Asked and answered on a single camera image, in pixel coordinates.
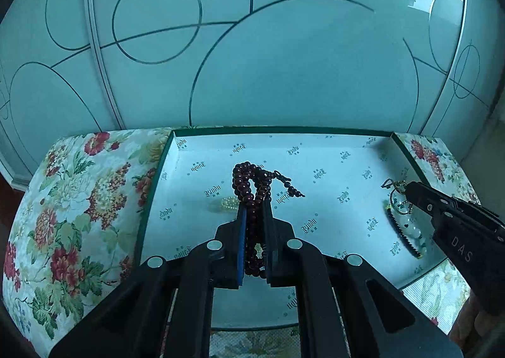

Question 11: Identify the dark red bead bracelet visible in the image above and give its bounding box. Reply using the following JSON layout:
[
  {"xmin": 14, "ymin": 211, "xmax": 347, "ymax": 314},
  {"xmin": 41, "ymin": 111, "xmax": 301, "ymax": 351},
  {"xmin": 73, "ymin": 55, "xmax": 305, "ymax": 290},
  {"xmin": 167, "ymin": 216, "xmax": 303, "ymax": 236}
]
[{"xmin": 231, "ymin": 161, "xmax": 306, "ymax": 279}]

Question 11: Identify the green jewelry box tray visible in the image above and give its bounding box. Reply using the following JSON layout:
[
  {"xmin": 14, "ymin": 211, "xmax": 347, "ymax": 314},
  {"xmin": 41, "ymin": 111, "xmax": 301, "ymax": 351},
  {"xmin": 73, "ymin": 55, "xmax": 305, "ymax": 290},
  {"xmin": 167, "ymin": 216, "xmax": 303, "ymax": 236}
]
[{"xmin": 132, "ymin": 126, "xmax": 449, "ymax": 332}]

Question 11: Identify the floral fabric cushion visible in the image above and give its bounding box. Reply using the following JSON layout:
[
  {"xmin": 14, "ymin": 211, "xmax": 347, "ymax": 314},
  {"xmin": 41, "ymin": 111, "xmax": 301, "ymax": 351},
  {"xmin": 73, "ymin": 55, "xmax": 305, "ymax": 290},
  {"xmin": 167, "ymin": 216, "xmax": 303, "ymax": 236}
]
[{"xmin": 2, "ymin": 128, "xmax": 478, "ymax": 357}]

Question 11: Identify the frosted glass wardrobe door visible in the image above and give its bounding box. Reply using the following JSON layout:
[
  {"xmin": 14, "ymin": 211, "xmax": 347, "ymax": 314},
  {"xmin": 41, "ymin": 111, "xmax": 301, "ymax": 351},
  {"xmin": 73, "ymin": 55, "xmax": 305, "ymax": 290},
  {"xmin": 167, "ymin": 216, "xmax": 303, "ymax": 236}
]
[{"xmin": 1, "ymin": 0, "xmax": 504, "ymax": 186}]

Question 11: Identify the pearl bead bracelet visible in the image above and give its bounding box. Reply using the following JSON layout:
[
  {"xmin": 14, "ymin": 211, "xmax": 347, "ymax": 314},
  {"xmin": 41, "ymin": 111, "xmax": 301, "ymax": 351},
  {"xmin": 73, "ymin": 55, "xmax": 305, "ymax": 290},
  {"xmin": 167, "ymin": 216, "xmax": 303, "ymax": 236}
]
[{"xmin": 217, "ymin": 196, "xmax": 241, "ymax": 214}]

